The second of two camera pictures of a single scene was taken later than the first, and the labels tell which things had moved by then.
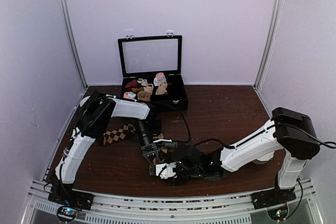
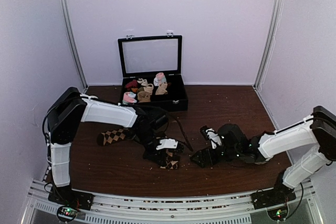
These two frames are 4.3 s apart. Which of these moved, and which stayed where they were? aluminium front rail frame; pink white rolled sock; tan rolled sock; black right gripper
Moved: black right gripper
Stayed: aluminium front rail frame; tan rolled sock; pink white rolled sock
